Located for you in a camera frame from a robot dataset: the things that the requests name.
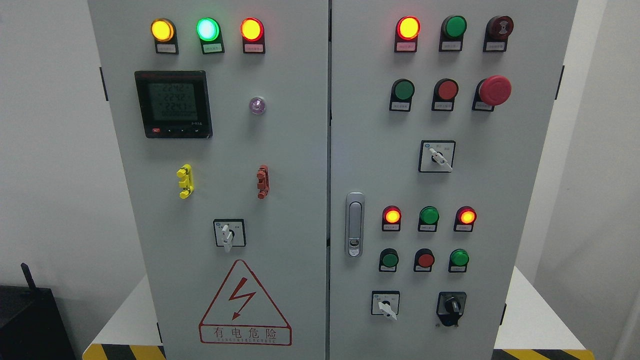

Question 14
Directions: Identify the white rotary switch door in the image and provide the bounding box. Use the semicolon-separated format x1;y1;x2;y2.
212;218;247;253

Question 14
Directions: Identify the green lit indicator light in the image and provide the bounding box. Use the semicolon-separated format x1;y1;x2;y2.
196;17;225;55

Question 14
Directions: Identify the yellow indicator light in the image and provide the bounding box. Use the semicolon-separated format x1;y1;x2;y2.
150;18;179;55

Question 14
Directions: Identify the red lit indicator lower left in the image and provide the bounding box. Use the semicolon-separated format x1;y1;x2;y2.
381;205;402;231

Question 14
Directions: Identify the clear small lamp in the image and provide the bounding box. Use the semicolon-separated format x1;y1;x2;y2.
248;96;266;116

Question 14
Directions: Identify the green push button lower left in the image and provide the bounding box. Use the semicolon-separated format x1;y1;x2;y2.
378;248;399;272

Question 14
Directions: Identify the green push button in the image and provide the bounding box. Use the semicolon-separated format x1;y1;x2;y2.
448;248;470;273
378;248;399;272
388;79;415;112

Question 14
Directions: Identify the green indicator lower middle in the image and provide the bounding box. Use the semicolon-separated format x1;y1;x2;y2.
417;206;440;233

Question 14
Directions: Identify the green push button upper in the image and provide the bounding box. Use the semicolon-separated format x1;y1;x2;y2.
388;79;415;112

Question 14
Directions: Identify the grey left cabinet door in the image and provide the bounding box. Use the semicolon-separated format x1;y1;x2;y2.
87;0;329;360

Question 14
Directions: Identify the grey cabinet door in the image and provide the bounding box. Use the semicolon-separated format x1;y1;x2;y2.
328;0;578;360
87;0;329;360

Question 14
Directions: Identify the red push button lower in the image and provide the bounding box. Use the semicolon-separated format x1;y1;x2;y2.
413;248;435;272

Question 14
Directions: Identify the red push button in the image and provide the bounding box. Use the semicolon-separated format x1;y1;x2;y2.
431;78;459;112
413;248;435;272

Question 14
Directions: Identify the grey right cabinet door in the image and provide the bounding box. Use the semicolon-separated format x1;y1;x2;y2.
328;0;578;360

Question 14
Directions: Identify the red lit indicator lower right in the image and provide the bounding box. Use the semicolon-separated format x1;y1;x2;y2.
454;206;477;232

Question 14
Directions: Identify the red push button upper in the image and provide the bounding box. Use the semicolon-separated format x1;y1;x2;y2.
431;78;459;112

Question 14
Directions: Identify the red electric warning sticker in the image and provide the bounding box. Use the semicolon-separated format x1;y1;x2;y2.
198;259;293;347

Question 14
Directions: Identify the green push button lower right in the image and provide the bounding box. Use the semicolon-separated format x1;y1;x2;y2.
448;248;470;273

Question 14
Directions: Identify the red lit indicator light left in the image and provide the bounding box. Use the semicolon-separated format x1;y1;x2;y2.
240;17;266;54

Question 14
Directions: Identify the black digital power meter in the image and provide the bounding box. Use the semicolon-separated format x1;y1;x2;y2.
134;70;213;139

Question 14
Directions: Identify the red lit indicator top right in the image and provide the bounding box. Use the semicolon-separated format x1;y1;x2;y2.
394;16;421;53

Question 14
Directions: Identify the red emergency stop button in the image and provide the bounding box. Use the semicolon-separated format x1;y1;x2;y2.
471;75;512;112

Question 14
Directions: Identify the green unlit indicator top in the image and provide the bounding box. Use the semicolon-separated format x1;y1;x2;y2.
438;14;467;52

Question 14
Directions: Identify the dark red buzzer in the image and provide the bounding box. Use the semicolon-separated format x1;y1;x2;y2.
483;15;515;53

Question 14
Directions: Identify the white platform with hazard stripes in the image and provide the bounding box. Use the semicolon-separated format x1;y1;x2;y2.
82;269;594;360

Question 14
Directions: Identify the black box with antenna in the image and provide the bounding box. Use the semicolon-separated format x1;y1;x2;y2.
0;263;76;360

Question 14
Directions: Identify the silver door latch handle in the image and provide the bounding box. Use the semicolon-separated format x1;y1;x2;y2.
345;192;365;258

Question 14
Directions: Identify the white rotary switch upper right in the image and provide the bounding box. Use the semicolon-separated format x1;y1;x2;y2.
418;140;456;173

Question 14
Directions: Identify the white rotary switch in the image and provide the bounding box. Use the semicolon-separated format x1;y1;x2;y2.
370;291;400;321
418;140;456;173

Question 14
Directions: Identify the white rotary switch lower right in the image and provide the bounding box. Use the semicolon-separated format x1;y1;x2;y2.
370;291;400;321

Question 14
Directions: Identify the black selector switch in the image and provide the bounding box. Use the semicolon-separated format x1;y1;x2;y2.
435;291;467;327

